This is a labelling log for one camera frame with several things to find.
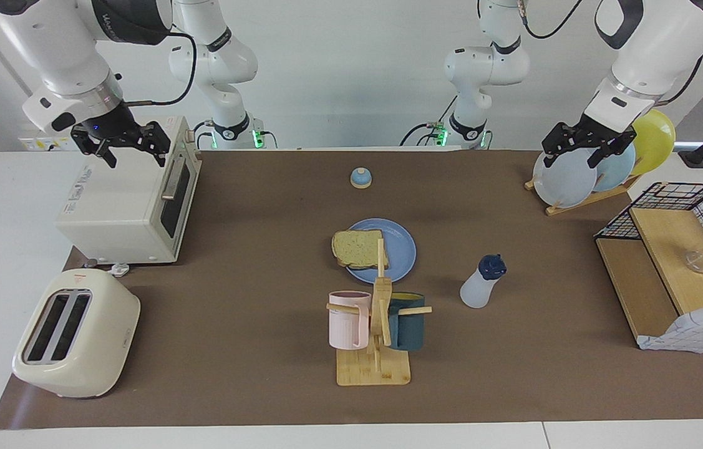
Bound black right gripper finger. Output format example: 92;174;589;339
70;128;119;170
136;120;172;168

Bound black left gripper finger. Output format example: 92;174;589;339
541;122;583;169
587;134;636;169

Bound translucent squeeze bottle blue cap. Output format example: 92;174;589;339
460;254;507;309

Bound toasted bread slice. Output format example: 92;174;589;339
331;229;389;270

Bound light blue plate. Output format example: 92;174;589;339
588;140;636;192

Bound pale grey plate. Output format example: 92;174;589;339
533;147;598;208

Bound yellow plate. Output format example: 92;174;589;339
629;109;676;176

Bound wooden plate rack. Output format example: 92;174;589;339
525;173;642;216

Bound blue round plate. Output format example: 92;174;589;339
340;218;417;283

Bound white toaster oven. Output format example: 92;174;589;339
56;115;202;265

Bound brown table mat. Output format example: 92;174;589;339
0;148;703;430

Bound cream two-slot toaster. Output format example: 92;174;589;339
12;269;141;399

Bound white checked cloth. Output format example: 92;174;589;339
636;304;703;354

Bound dark teal mug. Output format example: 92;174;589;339
387;292;427;351

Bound pink mug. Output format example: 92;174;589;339
328;291;372;350

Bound wooden mug tree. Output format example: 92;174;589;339
326;239;433;387

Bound white wall power strip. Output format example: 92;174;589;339
19;120;97;152

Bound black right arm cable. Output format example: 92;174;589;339
120;31;197;107

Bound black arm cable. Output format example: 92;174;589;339
120;31;197;107
516;0;703;107

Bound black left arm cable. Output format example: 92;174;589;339
516;0;703;107

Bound wooden shelf black wire rack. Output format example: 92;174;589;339
594;182;703;353

